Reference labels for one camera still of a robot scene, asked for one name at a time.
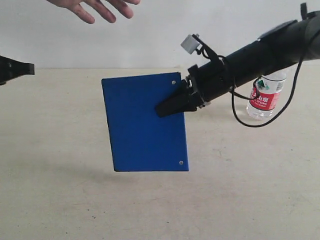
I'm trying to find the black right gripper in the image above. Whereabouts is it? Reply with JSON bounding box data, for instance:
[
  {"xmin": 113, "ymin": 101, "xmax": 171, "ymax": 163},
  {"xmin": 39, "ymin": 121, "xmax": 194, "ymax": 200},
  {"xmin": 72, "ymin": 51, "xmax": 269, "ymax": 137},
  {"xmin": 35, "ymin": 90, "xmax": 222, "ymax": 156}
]
[{"xmin": 155, "ymin": 56, "xmax": 234, "ymax": 118}]

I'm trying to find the blue binder notebook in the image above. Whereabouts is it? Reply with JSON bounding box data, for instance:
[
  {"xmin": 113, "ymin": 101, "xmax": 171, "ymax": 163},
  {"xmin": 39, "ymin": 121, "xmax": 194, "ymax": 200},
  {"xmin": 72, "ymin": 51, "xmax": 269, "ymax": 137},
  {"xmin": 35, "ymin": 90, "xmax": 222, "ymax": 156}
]
[{"xmin": 101, "ymin": 72, "xmax": 189, "ymax": 172}]

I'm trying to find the clear plastic water bottle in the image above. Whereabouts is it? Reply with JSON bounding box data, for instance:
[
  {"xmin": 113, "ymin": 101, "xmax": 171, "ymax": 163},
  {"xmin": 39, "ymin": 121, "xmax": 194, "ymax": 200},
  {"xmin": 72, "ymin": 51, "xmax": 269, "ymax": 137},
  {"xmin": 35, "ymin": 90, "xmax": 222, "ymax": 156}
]
[{"xmin": 246, "ymin": 69, "xmax": 289, "ymax": 120}]

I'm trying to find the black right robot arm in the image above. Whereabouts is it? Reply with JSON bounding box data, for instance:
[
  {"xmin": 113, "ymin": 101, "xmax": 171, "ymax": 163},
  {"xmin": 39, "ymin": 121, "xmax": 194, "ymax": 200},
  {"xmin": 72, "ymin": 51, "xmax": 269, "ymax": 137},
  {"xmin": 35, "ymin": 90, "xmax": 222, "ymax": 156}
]
[{"xmin": 155, "ymin": 11, "xmax": 320, "ymax": 117}]

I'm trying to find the person's bare hand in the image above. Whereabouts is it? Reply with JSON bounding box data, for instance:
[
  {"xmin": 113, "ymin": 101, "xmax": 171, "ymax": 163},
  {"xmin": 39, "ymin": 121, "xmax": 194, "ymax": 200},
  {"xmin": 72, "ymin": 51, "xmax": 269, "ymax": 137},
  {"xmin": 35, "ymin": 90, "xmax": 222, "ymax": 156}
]
[{"xmin": 47, "ymin": 0, "xmax": 141, "ymax": 25}]

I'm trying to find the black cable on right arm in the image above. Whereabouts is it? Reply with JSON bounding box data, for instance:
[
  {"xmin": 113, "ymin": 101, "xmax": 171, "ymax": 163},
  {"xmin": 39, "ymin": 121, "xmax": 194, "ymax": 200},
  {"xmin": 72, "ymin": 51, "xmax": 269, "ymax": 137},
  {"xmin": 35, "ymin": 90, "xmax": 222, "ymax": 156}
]
[{"xmin": 231, "ymin": 2, "xmax": 308, "ymax": 128}]

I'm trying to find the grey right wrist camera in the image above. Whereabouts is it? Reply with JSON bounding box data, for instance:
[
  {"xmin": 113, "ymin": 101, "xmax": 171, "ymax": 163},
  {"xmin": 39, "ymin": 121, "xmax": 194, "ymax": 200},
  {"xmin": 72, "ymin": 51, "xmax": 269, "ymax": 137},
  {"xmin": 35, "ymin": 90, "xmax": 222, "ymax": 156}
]
[{"xmin": 180, "ymin": 34, "xmax": 200, "ymax": 55}]

